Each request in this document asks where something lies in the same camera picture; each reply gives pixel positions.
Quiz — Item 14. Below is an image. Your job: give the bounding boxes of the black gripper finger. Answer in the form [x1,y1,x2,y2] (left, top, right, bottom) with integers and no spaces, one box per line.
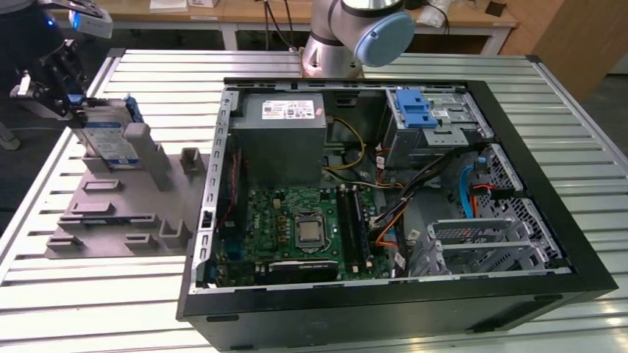
[61,39,92,128]
[21,54,80,122]

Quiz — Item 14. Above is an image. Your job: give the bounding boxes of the hard disk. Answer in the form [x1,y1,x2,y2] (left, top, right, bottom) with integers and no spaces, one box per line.
[68,93,144,173]

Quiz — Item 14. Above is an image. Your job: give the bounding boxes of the grey metal stand foot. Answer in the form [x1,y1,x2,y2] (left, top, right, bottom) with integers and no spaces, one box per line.
[0,119,21,151]

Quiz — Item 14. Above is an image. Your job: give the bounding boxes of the grey parts rack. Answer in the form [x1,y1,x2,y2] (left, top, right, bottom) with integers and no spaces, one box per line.
[42,123,212,260]

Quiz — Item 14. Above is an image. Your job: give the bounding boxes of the wooden workbench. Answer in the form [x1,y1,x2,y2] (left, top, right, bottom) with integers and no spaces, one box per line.
[48,0,521,51]

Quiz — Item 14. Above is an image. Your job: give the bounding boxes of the grey power supply unit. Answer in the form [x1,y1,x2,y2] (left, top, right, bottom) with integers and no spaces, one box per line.
[229,91,329,188]

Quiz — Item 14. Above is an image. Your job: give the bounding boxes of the CPU socket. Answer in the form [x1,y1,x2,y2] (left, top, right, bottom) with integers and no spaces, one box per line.
[288,210,329,255]

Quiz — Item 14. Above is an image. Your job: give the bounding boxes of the silver CPU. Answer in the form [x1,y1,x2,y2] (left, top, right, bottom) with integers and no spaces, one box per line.
[296,220,322,243]

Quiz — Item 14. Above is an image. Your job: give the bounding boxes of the green motherboard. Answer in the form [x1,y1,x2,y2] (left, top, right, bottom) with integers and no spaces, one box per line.
[217,185,396,286]

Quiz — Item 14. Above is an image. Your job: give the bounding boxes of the black RAM slot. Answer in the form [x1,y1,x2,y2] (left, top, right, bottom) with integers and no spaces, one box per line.
[336,185,357,271]

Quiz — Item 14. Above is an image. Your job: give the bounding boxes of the black graphics card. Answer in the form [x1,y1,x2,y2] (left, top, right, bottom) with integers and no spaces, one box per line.
[254,259,340,284]

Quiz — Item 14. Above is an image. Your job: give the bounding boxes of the blue plastic drive latch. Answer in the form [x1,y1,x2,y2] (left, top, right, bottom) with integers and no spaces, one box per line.
[394,90,440,129]

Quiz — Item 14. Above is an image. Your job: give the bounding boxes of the clear plastic bag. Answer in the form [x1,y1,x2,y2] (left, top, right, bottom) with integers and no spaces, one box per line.
[420,0,450,29]

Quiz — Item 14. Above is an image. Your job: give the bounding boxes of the silver optical drive cage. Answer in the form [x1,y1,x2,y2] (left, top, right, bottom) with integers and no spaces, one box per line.
[381,88,494,170]

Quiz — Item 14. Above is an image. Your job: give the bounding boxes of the black open PC case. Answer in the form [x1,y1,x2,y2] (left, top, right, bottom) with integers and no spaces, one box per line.
[176,76,618,352]

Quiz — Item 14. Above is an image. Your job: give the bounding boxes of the brown wooden partition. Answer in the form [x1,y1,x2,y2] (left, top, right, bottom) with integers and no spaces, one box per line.
[500,0,628,106]

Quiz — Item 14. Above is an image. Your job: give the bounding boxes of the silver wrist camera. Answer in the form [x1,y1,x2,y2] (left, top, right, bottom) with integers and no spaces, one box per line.
[68,7,114,38]
[8,71,50,101]

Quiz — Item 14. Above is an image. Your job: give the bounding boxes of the red black twisted fan wire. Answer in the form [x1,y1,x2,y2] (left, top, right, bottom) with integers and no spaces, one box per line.
[218,149,245,227]

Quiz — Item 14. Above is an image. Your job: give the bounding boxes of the black hanging cable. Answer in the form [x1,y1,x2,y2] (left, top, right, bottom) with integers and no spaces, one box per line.
[264,0,298,52]

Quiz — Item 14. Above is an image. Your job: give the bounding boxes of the yellow wire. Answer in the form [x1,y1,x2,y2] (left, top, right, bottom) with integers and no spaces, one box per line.
[322,116,368,172]

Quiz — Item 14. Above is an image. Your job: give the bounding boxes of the grey white wire bundle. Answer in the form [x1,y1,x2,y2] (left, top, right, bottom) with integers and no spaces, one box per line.
[322,167,393,189]

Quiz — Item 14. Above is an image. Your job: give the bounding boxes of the red wire with white label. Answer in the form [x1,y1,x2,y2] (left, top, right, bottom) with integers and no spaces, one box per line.
[373,146,396,188]

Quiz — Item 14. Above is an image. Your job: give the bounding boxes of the black sleeved wire bundle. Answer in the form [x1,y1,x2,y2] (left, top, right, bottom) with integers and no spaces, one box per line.
[396,143,486,207]

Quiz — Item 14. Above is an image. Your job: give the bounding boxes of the orange wire bundle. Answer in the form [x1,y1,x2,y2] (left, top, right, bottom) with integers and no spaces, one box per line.
[374,220,400,253]

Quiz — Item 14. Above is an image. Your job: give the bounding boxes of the blue data wire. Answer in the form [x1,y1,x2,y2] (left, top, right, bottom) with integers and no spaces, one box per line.
[458,157,490,221]

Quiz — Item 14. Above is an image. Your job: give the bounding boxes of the red orange power wire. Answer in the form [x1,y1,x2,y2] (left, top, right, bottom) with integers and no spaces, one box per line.
[468,183,518,218]

